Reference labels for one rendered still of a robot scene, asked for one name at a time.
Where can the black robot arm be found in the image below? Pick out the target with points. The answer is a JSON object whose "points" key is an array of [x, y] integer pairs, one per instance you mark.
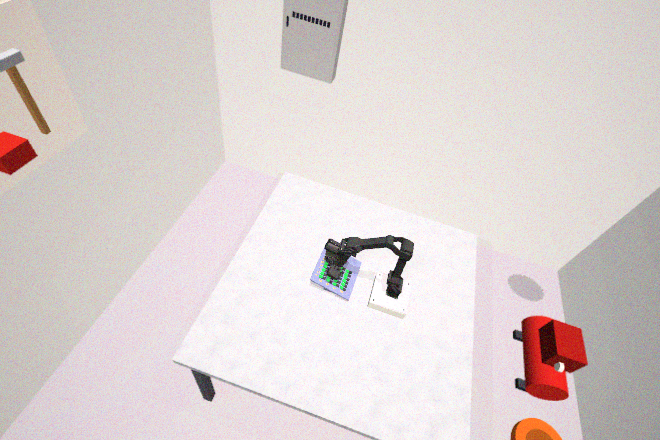
{"points": [[355, 245]]}

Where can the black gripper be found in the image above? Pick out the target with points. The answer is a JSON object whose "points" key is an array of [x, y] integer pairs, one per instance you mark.
{"points": [[334, 269]]}

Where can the grey switch panel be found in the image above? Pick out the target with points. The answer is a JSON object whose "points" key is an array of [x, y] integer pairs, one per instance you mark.
{"points": [[344, 285]]}

